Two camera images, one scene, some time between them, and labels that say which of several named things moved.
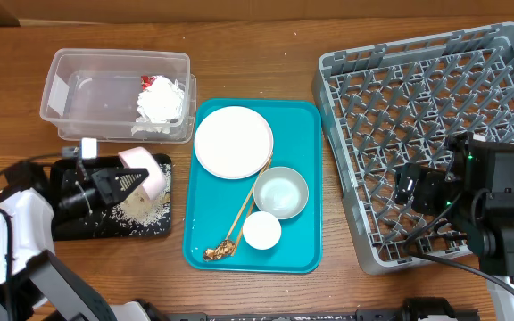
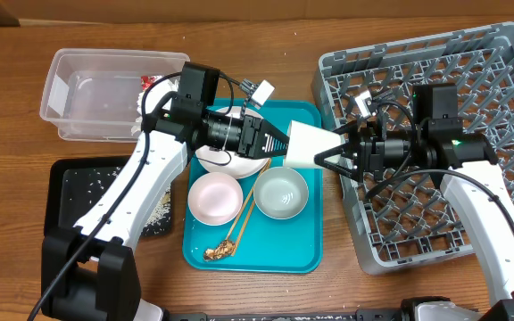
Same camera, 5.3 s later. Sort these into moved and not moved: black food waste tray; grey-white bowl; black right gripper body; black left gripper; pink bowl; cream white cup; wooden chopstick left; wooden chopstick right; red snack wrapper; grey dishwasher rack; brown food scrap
Moved: cream white cup; pink bowl; black right gripper body; black left gripper
Not moved: wooden chopstick left; brown food scrap; grey-white bowl; grey dishwasher rack; red snack wrapper; black food waste tray; wooden chopstick right
